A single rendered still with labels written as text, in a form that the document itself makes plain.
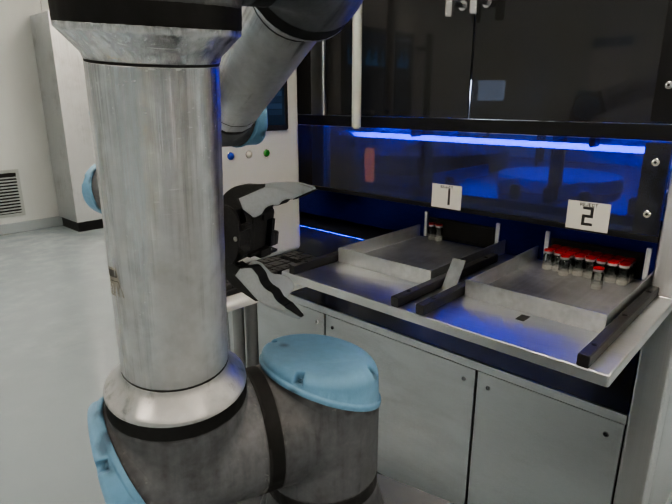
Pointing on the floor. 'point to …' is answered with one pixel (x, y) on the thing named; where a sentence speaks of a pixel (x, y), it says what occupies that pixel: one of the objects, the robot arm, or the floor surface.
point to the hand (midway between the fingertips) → (306, 258)
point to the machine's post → (649, 387)
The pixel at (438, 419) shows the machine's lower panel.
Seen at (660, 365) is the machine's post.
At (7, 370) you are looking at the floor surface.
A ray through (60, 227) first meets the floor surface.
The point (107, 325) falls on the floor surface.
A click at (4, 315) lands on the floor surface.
